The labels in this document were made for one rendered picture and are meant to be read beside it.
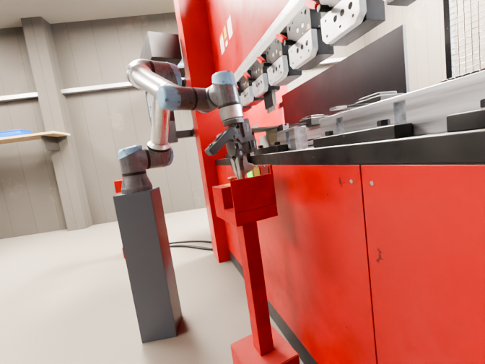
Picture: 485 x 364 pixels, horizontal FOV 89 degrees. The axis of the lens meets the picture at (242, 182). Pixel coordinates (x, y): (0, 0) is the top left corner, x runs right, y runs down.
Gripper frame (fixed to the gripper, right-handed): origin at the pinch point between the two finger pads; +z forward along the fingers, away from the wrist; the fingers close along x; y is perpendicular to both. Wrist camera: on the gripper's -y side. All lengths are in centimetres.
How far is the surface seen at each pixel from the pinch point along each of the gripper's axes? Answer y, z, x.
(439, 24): 358, -104, 105
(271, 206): 7.0, 11.2, -4.6
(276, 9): 35, -60, 8
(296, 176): 15.7, 2.6, -10.1
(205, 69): 42, -76, 117
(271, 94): 38, -32, 28
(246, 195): -1.0, 4.7, -4.6
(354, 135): 20.4, -7.5, -31.2
